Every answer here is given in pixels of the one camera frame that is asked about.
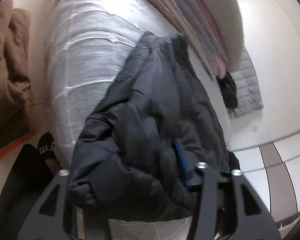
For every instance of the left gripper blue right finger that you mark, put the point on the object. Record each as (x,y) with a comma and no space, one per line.
(227,206)

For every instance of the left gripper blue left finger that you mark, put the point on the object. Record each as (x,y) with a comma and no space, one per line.
(53,215)

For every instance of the black puffer jacket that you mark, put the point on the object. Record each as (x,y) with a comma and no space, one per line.
(124,162)

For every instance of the black clothing of operator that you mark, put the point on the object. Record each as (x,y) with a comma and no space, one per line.
(31,173)

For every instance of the grey padded headboard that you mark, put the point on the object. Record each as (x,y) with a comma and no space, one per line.
(247,88)

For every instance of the brown garment on floor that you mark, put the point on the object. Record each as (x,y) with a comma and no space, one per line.
(15,83)

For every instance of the black garment near headboard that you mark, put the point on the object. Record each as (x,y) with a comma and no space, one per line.
(228,90)

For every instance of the pink folded blanket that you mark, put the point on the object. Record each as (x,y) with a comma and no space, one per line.
(207,31)

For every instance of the grey-blue folded blanket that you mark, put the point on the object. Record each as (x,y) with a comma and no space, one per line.
(187,12)

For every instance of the large grey pillow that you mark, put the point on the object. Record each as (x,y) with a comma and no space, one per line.
(227,16)

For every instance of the beige folded blanket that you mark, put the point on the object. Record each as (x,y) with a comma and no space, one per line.
(174,15)

